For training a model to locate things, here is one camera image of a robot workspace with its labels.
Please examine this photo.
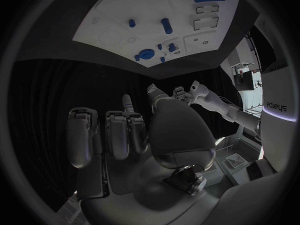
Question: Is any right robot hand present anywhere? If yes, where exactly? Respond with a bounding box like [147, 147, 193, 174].
[65, 83, 222, 225]

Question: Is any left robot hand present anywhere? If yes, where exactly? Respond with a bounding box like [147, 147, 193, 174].
[172, 85, 193, 106]

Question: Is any white task board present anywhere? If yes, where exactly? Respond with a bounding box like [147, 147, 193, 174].
[71, 0, 242, 69]

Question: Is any blue gear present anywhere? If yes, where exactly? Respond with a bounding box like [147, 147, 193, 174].
[137, 48, 156, 61]

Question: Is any white box with grille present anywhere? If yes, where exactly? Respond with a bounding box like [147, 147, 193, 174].
[223, 152, 251, 171]

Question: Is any workshop equipment rack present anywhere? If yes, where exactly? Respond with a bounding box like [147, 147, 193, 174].
[231, 60, 263, 91]

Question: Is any long blue cylinder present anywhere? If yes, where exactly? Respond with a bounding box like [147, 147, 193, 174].
[160, 18, 174, 35]

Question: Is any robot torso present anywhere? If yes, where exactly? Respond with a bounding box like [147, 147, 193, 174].
[252, 15, 299, 174]

